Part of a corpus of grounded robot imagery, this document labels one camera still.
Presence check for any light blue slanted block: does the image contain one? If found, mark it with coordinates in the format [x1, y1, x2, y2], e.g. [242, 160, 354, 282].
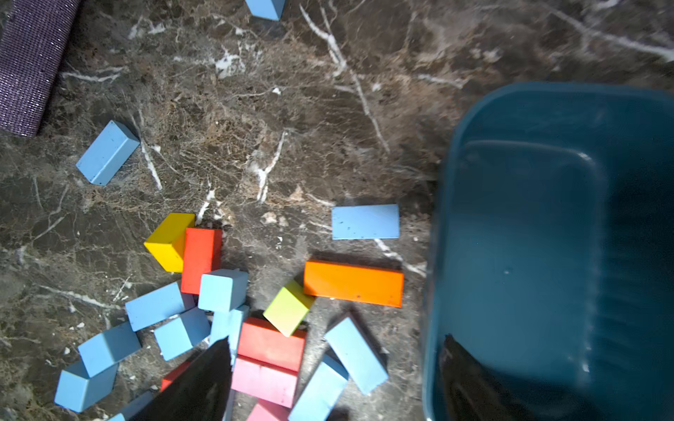
[324, 313, 389, 395]

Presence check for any pink block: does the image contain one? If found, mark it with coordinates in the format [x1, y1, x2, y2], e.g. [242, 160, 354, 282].
[232, 356, 298, 408]

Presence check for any red flat block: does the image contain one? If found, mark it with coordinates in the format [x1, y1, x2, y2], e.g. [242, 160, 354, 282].
[238, 318, 306, 372]

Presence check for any light blue corner block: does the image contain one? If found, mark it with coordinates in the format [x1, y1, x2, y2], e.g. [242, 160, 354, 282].
[54, 361, 119, 412]

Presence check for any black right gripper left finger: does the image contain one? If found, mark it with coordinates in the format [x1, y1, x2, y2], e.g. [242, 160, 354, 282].
[133, 339, 232, 421]

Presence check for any long orange block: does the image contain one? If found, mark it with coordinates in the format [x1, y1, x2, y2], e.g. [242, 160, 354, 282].
[304, 261, 404, 308]

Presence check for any red upright block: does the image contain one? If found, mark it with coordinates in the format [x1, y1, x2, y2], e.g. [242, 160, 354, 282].
[180, 228, 222, 295]

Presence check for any light blue long block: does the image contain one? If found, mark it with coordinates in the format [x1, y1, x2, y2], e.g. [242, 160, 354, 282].
[125, 282, 196, 332]

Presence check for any teal plastic tray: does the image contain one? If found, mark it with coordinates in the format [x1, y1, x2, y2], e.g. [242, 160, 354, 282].
[422, 82, 673, 420]

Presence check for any lime green block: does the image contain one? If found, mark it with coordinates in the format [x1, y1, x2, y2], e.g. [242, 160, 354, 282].
[263, 281, 315, 337]

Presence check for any light blue cube block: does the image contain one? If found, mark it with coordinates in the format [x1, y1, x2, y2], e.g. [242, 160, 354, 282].
[198, 269, 249, 312]

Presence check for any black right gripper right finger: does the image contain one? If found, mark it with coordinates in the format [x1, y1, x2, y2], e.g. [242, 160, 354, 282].
[440, 335, 532, 421]

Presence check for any yellow block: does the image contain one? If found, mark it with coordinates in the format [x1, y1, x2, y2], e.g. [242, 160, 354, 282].
[144, 213, 196, 273]

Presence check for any lone light blue block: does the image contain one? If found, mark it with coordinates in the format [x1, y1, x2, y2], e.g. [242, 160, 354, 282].
[77, 120, 140, 186]

